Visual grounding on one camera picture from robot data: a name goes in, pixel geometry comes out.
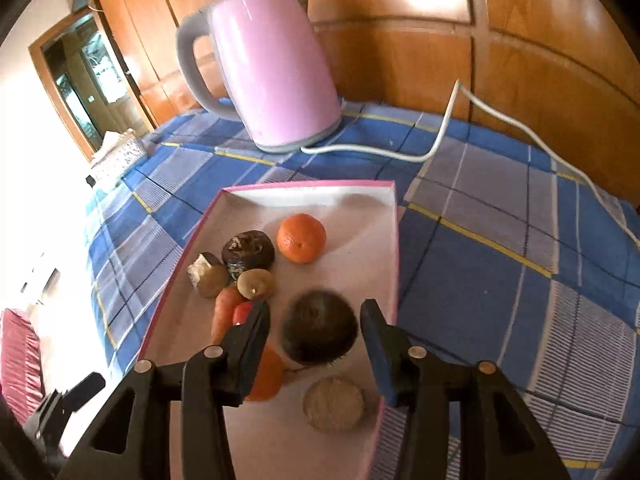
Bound pink electric kettle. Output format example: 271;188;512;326
176;0;346;153

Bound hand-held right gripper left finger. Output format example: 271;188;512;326
65;300;272;480

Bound dark round mangosteen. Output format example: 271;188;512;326
281;287;360;366

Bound pink shallow tray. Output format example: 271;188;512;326
137;180;401;480

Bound dark red cloth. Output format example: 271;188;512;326
0;307;46;426

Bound orange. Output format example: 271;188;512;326
276;213;327;264
244;345;288;402

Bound wooden glass door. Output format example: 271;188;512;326
29;10;156;161

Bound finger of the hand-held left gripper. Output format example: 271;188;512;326
62;371;107;411

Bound dark lumpy fruit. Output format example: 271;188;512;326
222;230;276;278

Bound small cut root chunk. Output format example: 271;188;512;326
187;252;223;288

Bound patterned tissue box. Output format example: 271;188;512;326
90;127;156;186

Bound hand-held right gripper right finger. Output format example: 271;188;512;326
360;298;571;480

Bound white kettle power cable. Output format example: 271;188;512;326
300;79;640;251

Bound round cut root cylinder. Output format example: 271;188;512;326
302;375;365;433

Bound blue plaid tablecloth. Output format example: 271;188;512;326
85;100;640;480

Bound carrot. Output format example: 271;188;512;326
210;285;247;346

